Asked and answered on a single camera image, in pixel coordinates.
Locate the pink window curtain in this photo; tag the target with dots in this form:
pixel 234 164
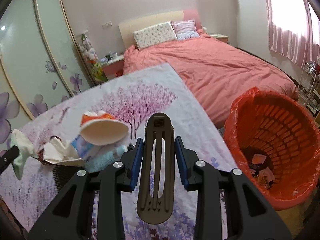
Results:
pixel 293 30

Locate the white wire rack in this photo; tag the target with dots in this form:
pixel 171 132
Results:
pixel 308 87

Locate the floral sliding wardrobe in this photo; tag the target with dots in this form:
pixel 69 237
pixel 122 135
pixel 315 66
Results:
pixel 41 66

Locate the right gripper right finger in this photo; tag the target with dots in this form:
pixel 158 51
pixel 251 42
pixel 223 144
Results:
pixel 249 214

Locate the light blue tube bottle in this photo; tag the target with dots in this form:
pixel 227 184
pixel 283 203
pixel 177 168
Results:
pixel 99 163

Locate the red plastic laundry basket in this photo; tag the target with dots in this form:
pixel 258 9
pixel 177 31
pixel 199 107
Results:
pixel 282 129

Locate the white floral pillow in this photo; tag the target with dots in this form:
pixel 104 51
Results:
pixel 155 34

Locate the floral purple table cloth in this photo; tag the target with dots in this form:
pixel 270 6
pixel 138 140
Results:
pixel 132 99

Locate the blue tissue pack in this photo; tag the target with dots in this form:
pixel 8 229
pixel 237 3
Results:
pixel 84 149

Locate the far side nightstand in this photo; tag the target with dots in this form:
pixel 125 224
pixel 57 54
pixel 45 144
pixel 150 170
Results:
pixel 220 37

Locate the light green cloth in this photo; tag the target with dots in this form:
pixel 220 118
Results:
pixel 26 150

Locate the beige crumpled cloth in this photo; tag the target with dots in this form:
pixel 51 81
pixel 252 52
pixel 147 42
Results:
pixel 58 152

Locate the beige pink headboard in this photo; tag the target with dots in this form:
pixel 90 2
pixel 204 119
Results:
pixel 127 28

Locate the pink white nightstand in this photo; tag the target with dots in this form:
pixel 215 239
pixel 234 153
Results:
pixel 114 68

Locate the salmon pink bed duvet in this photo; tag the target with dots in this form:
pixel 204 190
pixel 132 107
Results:
pixel 215 72

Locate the hanging plush toy stack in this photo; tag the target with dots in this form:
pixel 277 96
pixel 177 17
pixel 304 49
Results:
pixel 91 58

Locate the pink striped pillow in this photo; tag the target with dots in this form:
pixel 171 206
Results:
pixel 185 29

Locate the red white paper cup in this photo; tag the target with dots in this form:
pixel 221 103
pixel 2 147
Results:
pixel 101 128

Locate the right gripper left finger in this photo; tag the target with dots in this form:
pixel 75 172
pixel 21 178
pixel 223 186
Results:
pixel 69 215

